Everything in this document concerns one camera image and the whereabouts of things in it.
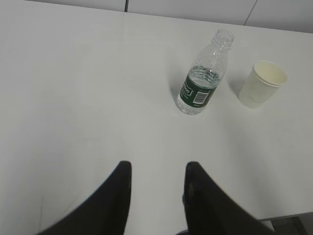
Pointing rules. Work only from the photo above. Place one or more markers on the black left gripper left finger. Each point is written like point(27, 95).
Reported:
point(105, 212)

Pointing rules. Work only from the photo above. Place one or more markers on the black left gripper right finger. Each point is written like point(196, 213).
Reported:
point(210, 211)

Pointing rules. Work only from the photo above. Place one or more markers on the white paper cup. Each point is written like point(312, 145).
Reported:
point(264, 80)

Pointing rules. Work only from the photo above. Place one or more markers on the clear green-label water bottle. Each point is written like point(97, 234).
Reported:
point(205, 74)

